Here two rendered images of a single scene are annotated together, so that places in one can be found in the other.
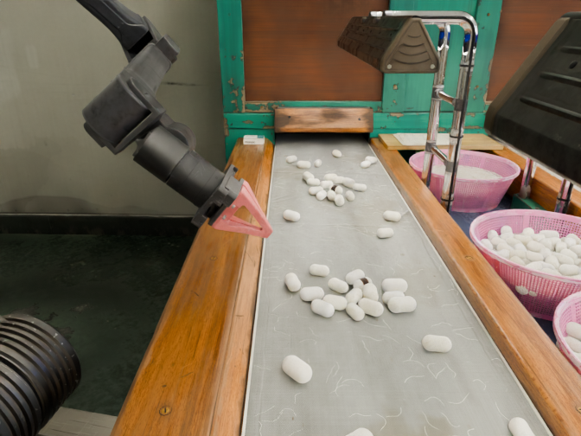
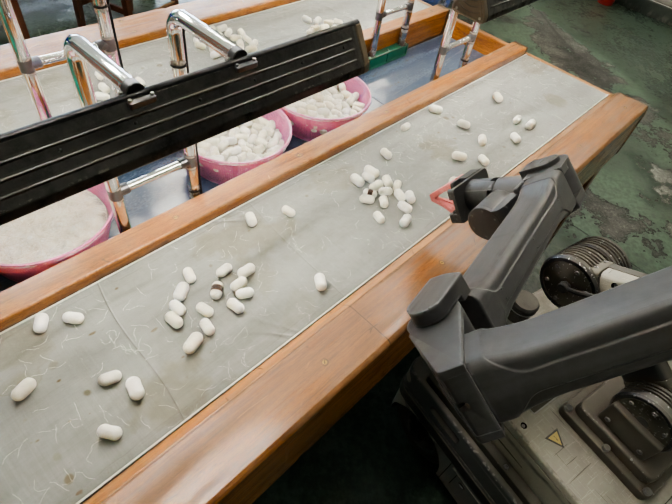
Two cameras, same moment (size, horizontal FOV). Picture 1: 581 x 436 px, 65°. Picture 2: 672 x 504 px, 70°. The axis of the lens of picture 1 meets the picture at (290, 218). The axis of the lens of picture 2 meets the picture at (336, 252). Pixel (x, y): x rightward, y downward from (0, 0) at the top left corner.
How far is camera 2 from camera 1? 1.32 m
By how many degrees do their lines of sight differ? 101
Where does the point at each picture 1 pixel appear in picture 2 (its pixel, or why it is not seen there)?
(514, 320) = (348, 130)
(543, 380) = (381, 120)
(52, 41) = not seen: outside the picture
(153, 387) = not seen: hidden behind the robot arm
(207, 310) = not seen: hidden behind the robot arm
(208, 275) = (456, 249)
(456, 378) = (394, 147)
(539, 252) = (230, 142)
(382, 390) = (426, 163)
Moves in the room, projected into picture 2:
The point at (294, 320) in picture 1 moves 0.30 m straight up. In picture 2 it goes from (426, 207) to (473, 80)
